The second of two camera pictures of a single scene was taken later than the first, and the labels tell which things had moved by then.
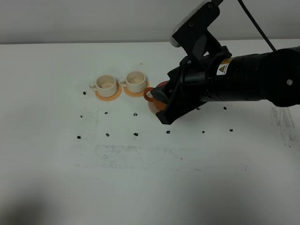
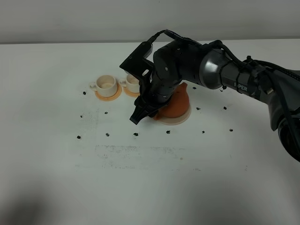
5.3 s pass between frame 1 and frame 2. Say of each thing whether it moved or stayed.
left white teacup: stayed
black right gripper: moved
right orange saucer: stayed
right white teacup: stayed
